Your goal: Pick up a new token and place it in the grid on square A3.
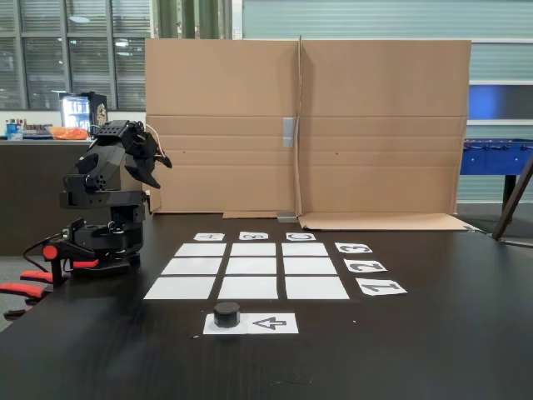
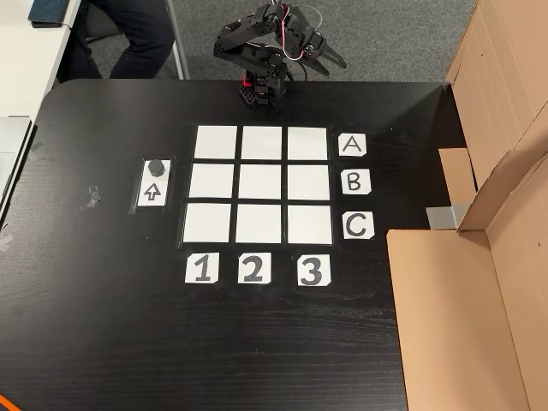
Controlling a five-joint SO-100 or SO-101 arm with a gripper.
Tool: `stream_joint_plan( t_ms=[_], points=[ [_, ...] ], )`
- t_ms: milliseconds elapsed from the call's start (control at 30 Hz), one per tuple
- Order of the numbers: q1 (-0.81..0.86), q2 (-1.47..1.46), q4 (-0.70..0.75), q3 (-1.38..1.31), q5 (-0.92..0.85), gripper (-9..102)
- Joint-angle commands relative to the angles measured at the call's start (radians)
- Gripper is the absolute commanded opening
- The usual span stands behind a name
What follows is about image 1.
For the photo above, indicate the black octagonal token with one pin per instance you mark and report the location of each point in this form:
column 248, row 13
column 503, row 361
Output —
column 226, row 316

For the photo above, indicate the white square paper sheet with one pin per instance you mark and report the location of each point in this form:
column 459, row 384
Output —
column 179, row 288
column 310, row 266
column 191, row 266
column 200, row 249
column 305, row 249
column 248, row 288
column 253, row 249
column 251, row 266
column 317, row 288

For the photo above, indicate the black mini fridge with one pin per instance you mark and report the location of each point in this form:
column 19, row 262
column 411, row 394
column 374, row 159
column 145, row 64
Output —
column 98, row 112

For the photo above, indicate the orange plastic bag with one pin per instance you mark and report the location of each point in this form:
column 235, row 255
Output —
column 68, row 133

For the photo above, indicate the letter A paper sheet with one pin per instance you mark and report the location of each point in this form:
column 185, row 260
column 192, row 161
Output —
column 197, row 237

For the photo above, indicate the brown cardboard panel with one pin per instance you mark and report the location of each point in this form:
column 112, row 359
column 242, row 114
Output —
column 383, row 83
column 220, row 83

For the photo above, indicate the letter B paper sheet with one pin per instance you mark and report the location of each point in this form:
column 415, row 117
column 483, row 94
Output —
column 243, row 236

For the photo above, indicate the dark brown counter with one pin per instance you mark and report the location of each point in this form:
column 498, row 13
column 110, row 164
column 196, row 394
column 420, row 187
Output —
column 29, row 187

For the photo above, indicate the red black bar clamp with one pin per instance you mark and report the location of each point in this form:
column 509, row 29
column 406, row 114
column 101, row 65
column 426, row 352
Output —
column 25, row 289
column 56, row 258

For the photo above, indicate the grey tape strip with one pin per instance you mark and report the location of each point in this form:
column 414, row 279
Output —
column 286, row 218
column 289, row 132

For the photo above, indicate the letter C paper sheet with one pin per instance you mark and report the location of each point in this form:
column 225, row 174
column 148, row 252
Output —
column 290, row 236

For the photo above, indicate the white arrow paper sheet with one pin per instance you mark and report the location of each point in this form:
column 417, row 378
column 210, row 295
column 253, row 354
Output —
column 270, row 324

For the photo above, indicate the number 3 paper sheet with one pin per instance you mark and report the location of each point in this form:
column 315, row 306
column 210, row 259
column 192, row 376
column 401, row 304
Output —
column 353, row 248

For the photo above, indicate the number 2 paper sheet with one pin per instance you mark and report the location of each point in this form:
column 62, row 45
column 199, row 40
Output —
column 365, row 266

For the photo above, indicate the number 1 paper sheet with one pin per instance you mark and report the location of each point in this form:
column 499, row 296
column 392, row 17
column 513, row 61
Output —
column 381, row 288

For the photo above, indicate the blue foosball table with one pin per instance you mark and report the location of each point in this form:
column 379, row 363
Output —
column 491, row 160

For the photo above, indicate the brown wooden leg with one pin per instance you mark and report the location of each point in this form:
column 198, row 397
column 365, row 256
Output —
column 514, row 196

